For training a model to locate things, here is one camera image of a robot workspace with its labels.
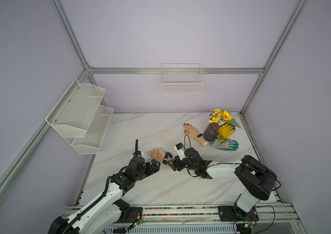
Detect white wire wall basket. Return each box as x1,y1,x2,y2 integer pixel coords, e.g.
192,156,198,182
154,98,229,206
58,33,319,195
161,63,204,94

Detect aluminium frame profiles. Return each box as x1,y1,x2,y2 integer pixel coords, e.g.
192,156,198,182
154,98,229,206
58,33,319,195
0,1,308,207

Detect yellow artificial flower bouquet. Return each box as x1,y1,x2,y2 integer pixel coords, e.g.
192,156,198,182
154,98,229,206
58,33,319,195
209,108,241,128

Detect white patterned fitness band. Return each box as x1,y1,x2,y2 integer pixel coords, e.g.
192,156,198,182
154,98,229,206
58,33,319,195
195,134,203,140

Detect mannequin hand with white band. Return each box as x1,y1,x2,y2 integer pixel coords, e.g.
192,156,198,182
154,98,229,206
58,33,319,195
183,123,209,147

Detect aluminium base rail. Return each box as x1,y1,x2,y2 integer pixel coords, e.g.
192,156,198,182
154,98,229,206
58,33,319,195
55,203,308,234

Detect mannequin hand with black watch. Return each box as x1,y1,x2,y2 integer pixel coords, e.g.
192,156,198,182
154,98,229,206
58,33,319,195
147,148,166,163

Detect green grey work glove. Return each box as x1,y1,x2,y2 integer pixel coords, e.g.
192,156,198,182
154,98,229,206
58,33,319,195
211,138,239,151

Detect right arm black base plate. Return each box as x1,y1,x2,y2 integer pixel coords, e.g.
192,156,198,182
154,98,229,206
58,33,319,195
218,205,259,222

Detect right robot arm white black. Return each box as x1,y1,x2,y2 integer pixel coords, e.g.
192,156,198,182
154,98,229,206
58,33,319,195
162,148,277,215

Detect yellow work glove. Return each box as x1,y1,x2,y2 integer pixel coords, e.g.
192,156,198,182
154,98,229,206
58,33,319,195
217,123,235,143

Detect white two-tier mesh shelf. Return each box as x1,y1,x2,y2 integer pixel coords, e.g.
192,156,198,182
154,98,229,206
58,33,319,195
45,80,114,155

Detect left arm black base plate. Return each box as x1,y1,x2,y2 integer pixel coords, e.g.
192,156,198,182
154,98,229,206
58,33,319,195
116,207,143,223

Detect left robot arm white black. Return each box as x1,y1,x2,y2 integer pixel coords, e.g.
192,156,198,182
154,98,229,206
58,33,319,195
48,156,161,234

